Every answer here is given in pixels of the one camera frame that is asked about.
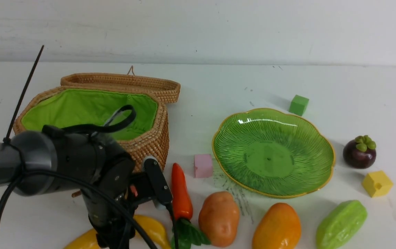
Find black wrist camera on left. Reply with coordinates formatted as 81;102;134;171
128;156;173;210

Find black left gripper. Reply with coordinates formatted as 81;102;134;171
81;156;135;249

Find green foam cube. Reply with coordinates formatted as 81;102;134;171
288;95;310;117

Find woven wicker basket green lining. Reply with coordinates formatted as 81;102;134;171
13;86;169;169

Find pink foam cube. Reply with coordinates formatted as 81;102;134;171
194;154;213;178

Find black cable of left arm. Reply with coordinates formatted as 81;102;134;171
0;45;179;249

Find woven wicker basket lid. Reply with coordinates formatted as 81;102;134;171
60;66;181;103

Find yellow foam cube with hole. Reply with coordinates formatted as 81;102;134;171
362;170;394;197

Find green plastic starfruit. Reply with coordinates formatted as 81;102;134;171
315;200;368;249

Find brown plastic potato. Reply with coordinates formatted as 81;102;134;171
198;191;240;248

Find yellow plastic banana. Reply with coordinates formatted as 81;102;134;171
64;214;171;249

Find green glass leaf plate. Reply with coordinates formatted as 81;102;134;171
212;108;337;199

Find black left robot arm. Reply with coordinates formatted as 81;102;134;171
0;127;135;249

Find dark purple plastic mangosteen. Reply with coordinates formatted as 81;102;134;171
343;135;377;169

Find orange plastic carrot green leaves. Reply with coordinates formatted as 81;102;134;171
171;163;211;249

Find orange plastic mango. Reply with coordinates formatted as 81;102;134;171
252;202;302;249

